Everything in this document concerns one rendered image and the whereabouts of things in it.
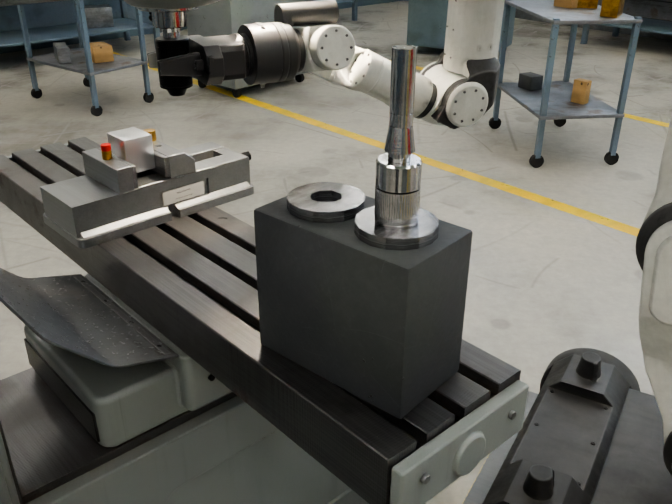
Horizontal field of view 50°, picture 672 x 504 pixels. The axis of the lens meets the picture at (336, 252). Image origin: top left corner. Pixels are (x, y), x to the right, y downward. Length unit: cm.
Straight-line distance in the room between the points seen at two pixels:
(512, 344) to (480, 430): 182
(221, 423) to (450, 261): 55
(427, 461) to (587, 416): 68
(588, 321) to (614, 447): 149
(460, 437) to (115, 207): 69
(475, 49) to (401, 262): 59
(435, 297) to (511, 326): 200
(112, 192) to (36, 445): 41
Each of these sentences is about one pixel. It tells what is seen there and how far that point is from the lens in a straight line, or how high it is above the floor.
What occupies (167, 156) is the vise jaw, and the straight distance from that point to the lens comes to 124.
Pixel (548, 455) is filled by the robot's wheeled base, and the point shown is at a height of 59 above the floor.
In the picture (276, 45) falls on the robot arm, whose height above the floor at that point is 125.
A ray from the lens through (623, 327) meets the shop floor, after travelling 288.
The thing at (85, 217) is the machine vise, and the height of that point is 98.
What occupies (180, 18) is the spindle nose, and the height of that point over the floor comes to 129.
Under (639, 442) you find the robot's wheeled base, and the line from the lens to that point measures 143.
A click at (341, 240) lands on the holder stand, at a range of 74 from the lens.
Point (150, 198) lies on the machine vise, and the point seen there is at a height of 98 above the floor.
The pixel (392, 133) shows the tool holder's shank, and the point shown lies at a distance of 71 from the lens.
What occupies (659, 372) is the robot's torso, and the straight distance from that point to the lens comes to 120.
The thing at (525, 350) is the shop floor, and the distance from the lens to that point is 263.
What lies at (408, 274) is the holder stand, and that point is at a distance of 69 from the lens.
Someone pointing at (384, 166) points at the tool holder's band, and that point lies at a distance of 72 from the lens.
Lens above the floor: 145
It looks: 27 degrees down
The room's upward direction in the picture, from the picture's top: straight up
